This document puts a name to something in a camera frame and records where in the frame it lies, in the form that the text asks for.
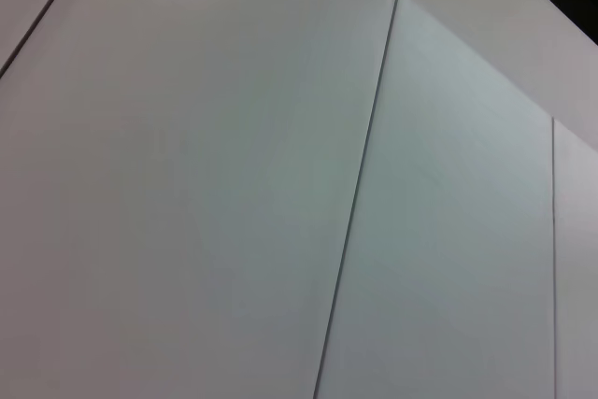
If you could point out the white partition wall panel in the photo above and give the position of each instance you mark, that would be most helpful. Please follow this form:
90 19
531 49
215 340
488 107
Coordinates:
187 137
577 277
444 231

